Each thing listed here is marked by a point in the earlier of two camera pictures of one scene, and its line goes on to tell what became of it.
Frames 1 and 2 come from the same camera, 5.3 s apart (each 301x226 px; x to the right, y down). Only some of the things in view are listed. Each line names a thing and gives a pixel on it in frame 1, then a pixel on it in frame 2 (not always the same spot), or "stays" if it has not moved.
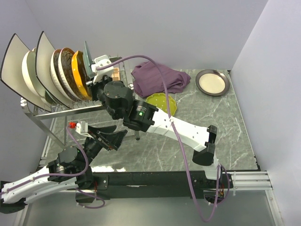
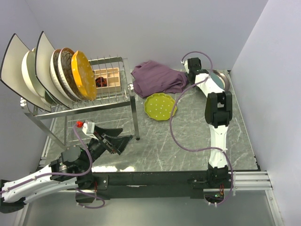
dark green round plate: [87, 60] to [217, 80]
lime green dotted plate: [159, 100] stays
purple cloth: [148, 80] stays
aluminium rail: [250, 180] stays
